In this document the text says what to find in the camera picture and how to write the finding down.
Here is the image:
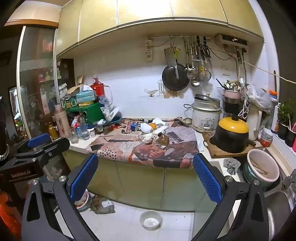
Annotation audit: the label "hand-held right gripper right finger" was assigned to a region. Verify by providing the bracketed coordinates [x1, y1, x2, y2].
[190, 153, 274, 241]

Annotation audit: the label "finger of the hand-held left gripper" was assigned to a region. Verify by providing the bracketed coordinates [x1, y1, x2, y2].
[14, 137, 70, 164]
[16, 133, 52, 154]

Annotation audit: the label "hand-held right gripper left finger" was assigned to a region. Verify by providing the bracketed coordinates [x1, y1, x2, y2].
[21, 153, 100, 241]

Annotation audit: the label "small white plastic bin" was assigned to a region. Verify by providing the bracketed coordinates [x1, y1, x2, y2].
[139, 210, 162, 231]

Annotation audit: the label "white tissue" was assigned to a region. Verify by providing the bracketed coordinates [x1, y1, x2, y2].
[141, 133, 154, 145]

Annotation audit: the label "yellow oil bottle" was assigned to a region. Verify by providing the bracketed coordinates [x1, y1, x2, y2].
[48, 123, 58, 141]

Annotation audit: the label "clear drinking glass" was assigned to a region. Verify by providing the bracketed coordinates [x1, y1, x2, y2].
[69, 127, 79, 144]

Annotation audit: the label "ribbed brown bottle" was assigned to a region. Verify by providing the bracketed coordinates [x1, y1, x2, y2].
[54, 104, 70, 138]

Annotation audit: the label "wooden cutting board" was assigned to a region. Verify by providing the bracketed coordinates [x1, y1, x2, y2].
[203, 133, 258, 159]

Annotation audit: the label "pink plastic basin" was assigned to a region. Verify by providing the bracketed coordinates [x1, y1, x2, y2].
[74, 192, 90, 212]

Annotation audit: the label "grey dish cloth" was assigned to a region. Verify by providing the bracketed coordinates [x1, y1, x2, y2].
[223, 158, 241, 175]

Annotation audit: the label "clear water bottle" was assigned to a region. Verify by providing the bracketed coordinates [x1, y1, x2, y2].
[77, 117, 90, 140]

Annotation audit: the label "crumpled grey plastic bag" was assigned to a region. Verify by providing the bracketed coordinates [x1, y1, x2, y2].
[91, 195, 116, 214]

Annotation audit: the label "large bowl with chopsticks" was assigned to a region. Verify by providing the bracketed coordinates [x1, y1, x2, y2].
[243, 149, 280, 189]

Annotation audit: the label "black pot yellow lid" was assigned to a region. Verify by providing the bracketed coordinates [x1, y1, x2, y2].
[212, 116, 250, 154]

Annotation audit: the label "green plastic box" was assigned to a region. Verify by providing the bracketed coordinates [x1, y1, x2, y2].
[65, 102, 105, 126]

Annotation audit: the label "blue plastic container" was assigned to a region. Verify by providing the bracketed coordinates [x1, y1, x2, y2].
[75, 89, 98, 104]

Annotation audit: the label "newspaper sheets on counter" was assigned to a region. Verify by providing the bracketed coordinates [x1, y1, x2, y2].
[85, 118, 200, 169]

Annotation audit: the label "blue basin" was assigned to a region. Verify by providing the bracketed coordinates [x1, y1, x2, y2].
[104, 113, 122, 126]

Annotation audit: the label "glass display cabinet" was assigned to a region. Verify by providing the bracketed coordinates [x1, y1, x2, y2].
[5, 21, 61, 139]

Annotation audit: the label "stack of bowls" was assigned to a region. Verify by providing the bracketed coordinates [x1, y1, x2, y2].
[260, 128, 274, 147]

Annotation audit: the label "steel sink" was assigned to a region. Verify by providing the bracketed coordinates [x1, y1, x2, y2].
[238, 148, 296, 235]

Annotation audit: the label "white face mask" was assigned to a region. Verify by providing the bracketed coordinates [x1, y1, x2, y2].
[140, 122, 153, 134]

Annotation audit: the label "pink utensil holder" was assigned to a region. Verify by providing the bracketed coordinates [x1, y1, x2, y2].
[222, 89, 245, 105]

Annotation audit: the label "jar with orange lid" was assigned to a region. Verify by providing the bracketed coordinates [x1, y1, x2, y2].
[266, 90, 279, 131]

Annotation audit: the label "clear plastic bag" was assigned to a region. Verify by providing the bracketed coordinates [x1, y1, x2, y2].
[245, 84, 274, 114]

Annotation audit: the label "metal ladle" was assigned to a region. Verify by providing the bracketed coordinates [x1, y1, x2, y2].
[191, 40, 202, 88]

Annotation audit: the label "potted green plant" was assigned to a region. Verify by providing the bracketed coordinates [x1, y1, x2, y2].
[276, 99, 296, 147]

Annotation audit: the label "metal mesh strainer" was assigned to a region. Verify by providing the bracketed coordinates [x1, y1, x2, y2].
[199, 51, 212, 82]

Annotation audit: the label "black wok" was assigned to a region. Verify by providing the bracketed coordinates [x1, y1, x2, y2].
[162, 65, 190, 91]

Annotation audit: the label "metal slotted spoon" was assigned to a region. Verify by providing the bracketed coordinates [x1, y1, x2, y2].
[185, 39, 197, 80]

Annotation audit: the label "black kitchen scissors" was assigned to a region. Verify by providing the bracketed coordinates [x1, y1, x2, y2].
[201, 37, 212, 68]

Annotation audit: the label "steel cleaver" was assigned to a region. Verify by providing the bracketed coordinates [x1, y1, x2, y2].
[164, 47, 177, 67]

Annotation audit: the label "white power strip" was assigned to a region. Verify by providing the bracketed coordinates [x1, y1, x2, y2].
[145, 39, 154, 62]

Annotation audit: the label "white water heater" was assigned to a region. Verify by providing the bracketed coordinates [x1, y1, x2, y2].
[214, 33, 250, 46]

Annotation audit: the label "yellow handled knife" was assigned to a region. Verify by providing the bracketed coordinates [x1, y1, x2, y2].
[173, 46, 181, 80]

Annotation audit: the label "yellow wall cabinet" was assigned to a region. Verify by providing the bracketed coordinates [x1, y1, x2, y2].
[57, 0, 264, 58]

